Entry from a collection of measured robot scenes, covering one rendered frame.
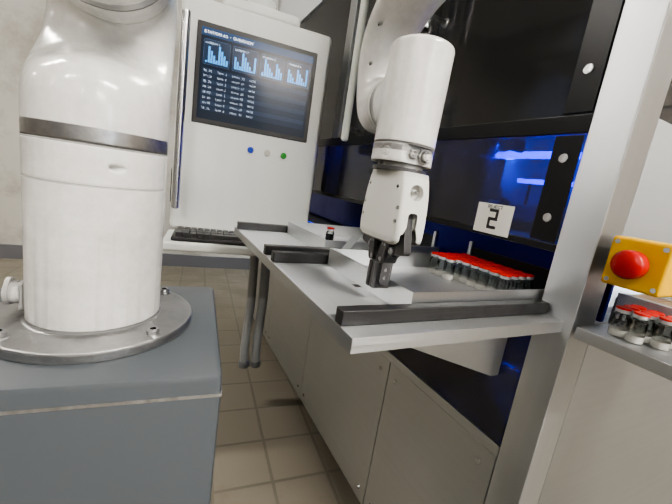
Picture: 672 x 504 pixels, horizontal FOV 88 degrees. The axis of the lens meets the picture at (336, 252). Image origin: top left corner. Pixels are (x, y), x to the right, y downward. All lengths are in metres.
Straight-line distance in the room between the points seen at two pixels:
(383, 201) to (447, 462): 0.64
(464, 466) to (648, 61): 0.78
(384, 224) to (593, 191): 0.34
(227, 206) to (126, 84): 0.99
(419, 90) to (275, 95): 0.93
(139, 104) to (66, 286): 0.18
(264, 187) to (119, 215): 1.00
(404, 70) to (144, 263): 0.38
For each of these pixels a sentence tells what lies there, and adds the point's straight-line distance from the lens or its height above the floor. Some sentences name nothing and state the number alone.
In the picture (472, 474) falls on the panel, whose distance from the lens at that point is 0.89.
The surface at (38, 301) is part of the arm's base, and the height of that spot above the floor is 0.90.
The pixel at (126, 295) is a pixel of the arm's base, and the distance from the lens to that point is 0.40.
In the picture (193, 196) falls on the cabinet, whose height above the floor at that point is 0.92.
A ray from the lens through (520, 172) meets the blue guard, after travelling 0.75.
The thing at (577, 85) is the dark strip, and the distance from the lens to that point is 0.75.
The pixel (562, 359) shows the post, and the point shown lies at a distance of 0.70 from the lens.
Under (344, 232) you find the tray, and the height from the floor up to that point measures 0.90.
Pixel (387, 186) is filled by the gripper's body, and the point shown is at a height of 1.05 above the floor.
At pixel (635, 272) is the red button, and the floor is 0.99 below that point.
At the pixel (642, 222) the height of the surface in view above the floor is 1.06.
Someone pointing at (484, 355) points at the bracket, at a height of 0.78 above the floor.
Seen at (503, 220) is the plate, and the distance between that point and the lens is 0.75.
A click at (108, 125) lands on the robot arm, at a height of 1.06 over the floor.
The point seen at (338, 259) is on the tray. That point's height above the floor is 0.90.
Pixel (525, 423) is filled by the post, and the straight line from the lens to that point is 0.77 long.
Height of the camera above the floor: 1.05
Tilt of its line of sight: 11 degrees down
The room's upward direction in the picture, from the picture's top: 9 degrees clockwise
